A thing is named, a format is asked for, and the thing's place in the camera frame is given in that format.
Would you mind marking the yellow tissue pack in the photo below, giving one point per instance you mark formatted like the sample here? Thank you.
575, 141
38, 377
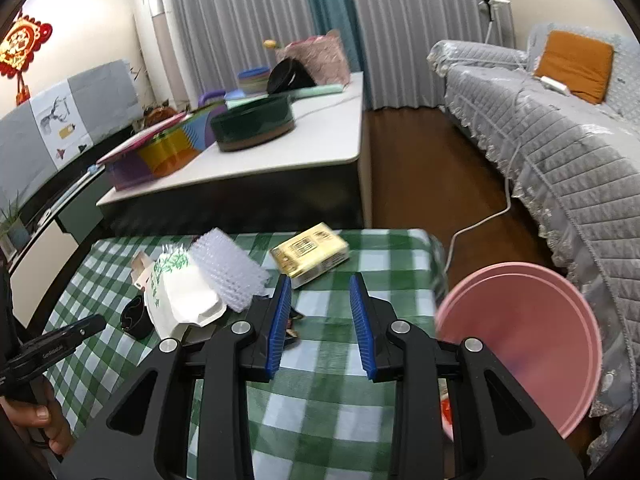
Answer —
309, 254

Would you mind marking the left hand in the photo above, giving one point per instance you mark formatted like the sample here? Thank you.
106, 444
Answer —
47, 416

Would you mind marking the white air conditioner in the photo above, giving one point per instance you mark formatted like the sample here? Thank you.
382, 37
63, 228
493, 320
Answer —
164, 54

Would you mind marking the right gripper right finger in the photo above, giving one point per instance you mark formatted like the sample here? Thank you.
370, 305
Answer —
378, 331

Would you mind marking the dark tv cabinet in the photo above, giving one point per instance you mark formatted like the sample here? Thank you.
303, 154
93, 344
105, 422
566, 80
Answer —
62, 219

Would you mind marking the teal curtain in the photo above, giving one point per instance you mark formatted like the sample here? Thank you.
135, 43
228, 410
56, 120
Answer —
342, 15

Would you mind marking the grey covered television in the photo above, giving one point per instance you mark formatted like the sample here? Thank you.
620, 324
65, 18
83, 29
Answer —
45, 134

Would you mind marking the red chinese knot decoration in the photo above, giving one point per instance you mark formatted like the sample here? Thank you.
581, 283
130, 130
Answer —
25, 37

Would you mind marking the white paper bag green print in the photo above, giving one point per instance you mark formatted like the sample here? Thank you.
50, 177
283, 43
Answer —
177, 296

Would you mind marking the orange cushion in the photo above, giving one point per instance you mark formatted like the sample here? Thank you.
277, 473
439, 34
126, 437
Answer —
583, 64

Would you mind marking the stack of coloured bowls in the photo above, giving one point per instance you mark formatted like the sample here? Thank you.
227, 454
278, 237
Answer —
254, 80

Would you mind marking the grey curtain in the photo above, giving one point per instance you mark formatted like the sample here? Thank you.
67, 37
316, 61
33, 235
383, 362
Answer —
223, 37

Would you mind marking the grey quilted sofa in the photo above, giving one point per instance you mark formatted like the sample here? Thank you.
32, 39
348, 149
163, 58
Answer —
575, 167

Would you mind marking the white coffee table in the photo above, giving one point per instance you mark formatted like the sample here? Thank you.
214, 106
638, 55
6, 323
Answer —
318, 172

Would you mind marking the dark green round box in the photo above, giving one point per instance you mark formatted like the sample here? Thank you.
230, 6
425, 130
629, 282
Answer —
253, 123

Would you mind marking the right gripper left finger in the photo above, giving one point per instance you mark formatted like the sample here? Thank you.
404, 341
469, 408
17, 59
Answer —
268, 316

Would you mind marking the colourful gift box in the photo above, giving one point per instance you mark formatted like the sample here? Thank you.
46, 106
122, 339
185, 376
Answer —
162, 149

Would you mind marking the pink fabric basket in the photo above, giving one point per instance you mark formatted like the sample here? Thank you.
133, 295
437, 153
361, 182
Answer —
323, 57

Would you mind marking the small potted plant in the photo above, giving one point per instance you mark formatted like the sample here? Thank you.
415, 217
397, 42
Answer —
12, 225

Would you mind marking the pink plastic basin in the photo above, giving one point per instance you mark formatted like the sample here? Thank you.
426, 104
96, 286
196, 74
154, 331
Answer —
541, 329

